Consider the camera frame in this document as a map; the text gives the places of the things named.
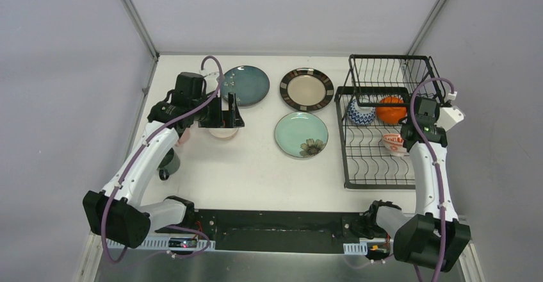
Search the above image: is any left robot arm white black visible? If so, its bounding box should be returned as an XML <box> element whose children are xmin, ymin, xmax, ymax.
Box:
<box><xmin>83</xmin><ymin>92</ymin><xmax>245</xmax><ymax>249</ymax></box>

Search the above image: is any orange floral pattern bowl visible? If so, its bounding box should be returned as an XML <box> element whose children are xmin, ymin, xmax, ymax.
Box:
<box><xmin>382</xmin><ymin>133</ymin><xmax>408</xmax><ymax>157</ymax></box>

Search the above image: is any black striped rim plate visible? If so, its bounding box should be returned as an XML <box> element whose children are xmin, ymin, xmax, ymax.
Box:
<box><xmin>279</xmin><ymin>68</ymin><xmax>335</xmax><ymax>112</ymax></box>

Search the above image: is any pink cup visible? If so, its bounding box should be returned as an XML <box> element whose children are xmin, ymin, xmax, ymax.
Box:
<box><xmin>175</xmin><ymin>128</ymin><xmax>190</xmax><ymax>147</ymax></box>

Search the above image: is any plain white bowl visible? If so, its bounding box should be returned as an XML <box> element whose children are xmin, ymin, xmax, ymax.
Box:
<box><xmin>208</xmin><ymin>128</ymin><xmax>239</xmax><ymax>140</ymax></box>

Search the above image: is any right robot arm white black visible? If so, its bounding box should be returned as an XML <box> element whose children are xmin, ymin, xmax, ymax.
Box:
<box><xmin>362</xmin><ymin>96</ymin><xmax>471</xmax><ymax>274</ymax></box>

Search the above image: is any orange bowl white inside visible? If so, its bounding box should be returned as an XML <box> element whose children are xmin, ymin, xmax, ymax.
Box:
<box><xmin>376</xmin><ymin>96</ymin><xmax>407</xmax><ymax>125</ymax></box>

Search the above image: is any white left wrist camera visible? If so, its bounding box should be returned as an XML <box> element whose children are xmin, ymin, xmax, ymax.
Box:
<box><xmin>170</xmin><ymin>72</ymin><xmax>214</xmax><ymax>106</ymax></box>

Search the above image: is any dark green mug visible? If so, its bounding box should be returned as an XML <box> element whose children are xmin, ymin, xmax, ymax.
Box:
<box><xmin>158</xmin><ymin>148</ymin><xmax>181</xmax><ymax>181</ymax></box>

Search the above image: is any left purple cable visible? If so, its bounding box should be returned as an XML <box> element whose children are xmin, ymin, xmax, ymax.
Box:
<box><xmin>100</xmin><ymin>56</ymin><xmax>224</xmax><ymax>265</ymax></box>

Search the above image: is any dark blue plate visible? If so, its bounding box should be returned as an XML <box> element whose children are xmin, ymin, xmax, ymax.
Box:
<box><xmin>220</xmin><ymin>65</ymin><xmax>270</xmax><ymax>107</ymax></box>

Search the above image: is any black wire dish rack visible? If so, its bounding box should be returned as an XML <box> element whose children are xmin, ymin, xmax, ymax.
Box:
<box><xmin>334</xmin><ymin>54</ymin><xmax>445</xmax><ymax>190</ymax></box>

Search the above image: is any teal flower plate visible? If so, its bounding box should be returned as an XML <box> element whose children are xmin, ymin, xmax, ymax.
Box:
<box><xmin>274</xmin><ymin>112</ymin><xmax>329</xmax><ymax>159</ymax></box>

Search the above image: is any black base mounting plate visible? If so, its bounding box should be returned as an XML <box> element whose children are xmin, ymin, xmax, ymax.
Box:
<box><xmin>158</xmin><ymin>210</ymin><xmax>393</xmax><ymax>256</ymax></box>

